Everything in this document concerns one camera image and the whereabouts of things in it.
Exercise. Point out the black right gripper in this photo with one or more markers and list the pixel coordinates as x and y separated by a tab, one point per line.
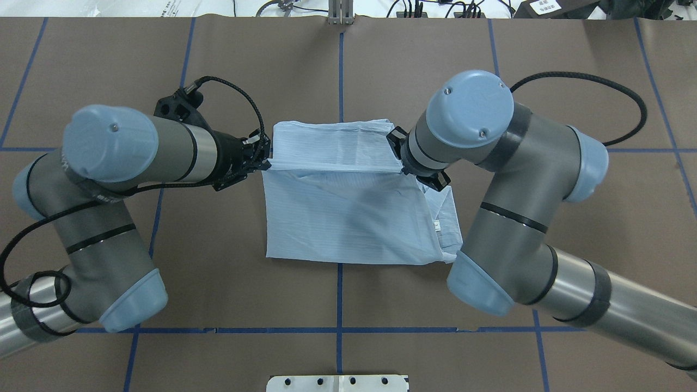
434	180

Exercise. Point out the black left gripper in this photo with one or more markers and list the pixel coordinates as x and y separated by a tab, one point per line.
227	156

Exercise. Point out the light blue button-up shirt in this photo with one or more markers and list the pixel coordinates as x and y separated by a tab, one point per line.
336	193

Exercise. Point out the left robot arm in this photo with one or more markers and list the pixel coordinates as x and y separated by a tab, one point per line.
110	154

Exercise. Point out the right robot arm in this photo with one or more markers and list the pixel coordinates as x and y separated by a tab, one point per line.
537	164

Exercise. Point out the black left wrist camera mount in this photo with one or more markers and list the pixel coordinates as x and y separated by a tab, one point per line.
182	106

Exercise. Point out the grey aluminium frame post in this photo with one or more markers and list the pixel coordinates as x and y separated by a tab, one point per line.
341	12

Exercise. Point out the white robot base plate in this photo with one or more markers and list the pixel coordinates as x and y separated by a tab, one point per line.
377	382

